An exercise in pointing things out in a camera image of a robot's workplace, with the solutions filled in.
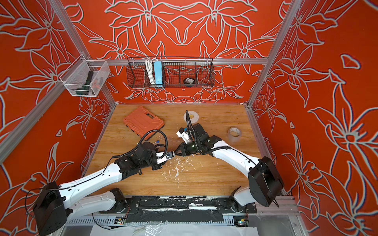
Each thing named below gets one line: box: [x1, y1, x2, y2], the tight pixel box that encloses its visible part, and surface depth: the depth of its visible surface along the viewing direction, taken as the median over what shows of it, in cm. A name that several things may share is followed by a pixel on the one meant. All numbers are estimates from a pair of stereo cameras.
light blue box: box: [153, 60, 163, 85], surface depth 92 cm
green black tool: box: [75, 70, 94, 96], surface depth 83 cm
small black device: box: [183, 77, 196, 86], surface depth 97 cm
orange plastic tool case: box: [123, 106, 165, 139], surface depth 104 cm
